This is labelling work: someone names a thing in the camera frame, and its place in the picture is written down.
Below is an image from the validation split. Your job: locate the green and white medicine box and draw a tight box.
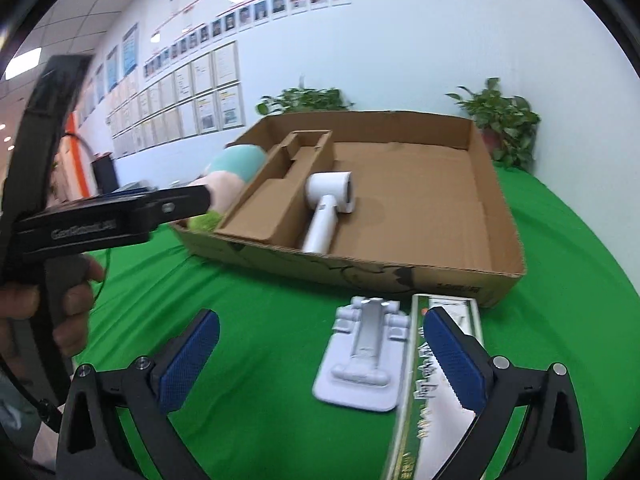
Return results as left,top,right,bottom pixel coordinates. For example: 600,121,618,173
385,294,485,480

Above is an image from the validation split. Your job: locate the person's left hand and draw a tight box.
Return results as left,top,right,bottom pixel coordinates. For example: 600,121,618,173
0,255,106,361

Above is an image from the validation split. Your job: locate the row of portrait photos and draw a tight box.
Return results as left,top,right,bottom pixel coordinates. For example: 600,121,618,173
144,0,352,78

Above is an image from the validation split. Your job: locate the black cabinet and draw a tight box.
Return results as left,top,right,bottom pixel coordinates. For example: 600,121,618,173
91,152,119,196

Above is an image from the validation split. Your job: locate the white folding phone stand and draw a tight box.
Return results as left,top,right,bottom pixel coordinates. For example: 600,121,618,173
312,296,412,413

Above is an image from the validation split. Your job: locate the pastel plush toy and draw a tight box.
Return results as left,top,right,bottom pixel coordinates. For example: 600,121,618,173
175,144,267,233

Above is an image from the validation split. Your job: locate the black cable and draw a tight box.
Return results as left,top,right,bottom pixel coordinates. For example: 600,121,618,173
61,131,96,162
0,355,63,433

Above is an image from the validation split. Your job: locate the wall of framed certificates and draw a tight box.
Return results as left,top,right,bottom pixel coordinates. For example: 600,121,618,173
75,40,246,158

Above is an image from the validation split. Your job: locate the large cardboard box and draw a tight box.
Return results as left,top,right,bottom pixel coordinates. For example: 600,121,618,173
170,110,527,309

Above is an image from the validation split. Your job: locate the small cardboard insert box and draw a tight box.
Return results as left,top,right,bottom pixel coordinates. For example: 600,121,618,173
214,130,335,247

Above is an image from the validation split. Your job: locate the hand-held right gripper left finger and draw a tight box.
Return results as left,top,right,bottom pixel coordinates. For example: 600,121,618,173
56,308,221,480

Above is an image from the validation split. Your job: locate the green tablecloth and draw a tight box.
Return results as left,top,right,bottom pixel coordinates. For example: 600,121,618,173
75,167,640,480

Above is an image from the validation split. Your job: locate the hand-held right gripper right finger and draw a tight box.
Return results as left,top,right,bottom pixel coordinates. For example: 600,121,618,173
422,306,587,480

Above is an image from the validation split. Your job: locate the green potted plant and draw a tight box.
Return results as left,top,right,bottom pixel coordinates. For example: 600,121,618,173
256,77,355,116
446,77,542,171

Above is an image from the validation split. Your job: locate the white handheld hair dryer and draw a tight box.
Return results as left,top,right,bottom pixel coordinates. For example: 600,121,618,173
301,170,358,254

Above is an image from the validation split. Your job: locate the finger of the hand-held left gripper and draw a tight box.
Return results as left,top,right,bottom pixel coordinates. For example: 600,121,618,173
106,185,160,201
149,184,214,232

